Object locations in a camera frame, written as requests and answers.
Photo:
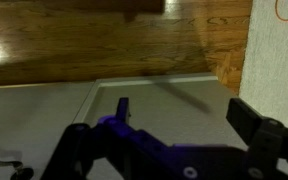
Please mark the small metal hook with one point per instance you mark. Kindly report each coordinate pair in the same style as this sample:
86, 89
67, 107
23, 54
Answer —
20, 170

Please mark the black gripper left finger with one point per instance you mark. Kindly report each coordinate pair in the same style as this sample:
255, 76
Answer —
94, 146

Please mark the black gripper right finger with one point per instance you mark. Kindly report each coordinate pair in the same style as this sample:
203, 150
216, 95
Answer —
267, 140

